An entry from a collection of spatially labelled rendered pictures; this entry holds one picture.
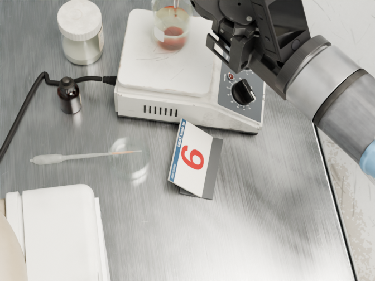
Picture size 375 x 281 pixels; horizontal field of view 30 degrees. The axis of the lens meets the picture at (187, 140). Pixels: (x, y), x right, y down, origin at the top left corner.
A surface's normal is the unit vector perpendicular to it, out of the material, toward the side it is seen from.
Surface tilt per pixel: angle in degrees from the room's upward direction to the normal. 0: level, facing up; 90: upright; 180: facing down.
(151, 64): 0
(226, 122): 90
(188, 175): 40
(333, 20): 0
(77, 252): 0
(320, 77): 27
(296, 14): 59
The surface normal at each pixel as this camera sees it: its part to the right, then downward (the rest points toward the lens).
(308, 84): -0.47, 0.09
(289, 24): 0.58, 0.37
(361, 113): -0.29, -0.13
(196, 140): 0.68, -0.22
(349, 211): 0.06, -0.44
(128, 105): -0.11, 0.89
